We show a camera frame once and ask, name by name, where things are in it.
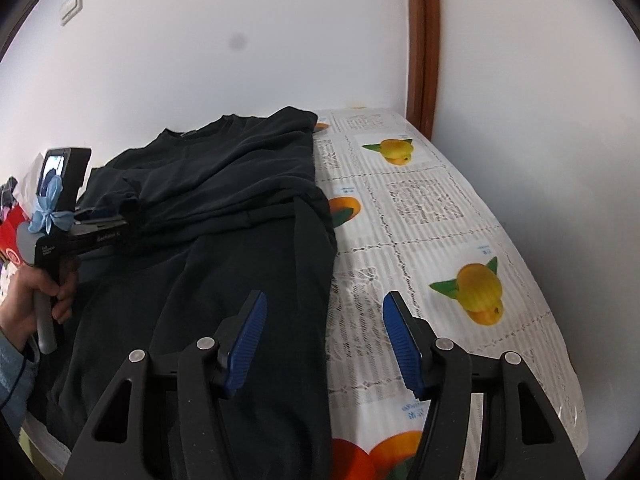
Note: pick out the blue denim sleeve forearm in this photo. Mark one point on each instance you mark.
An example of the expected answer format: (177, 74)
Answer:
(17, 376)

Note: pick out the fruit print tablecloth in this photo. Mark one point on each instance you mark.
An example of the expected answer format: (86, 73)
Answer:
(404, 218)

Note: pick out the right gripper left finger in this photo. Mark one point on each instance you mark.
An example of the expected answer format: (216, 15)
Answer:
(157, 410)

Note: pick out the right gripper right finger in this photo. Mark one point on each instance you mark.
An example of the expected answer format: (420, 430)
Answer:
(521, 437)

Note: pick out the black sweater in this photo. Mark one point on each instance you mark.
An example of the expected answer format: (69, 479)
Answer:
(214, 214)

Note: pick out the red paper bag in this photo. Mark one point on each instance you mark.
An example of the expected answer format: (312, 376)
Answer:
(8, 234)

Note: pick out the brown wooden door frame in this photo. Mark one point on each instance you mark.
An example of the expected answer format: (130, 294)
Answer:
(423, 63)

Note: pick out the light blue ribbon bow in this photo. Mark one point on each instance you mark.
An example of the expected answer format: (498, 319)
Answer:
(46, 215)

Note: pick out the white wall switch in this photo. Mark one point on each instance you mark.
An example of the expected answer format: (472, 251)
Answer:
(69, 9)

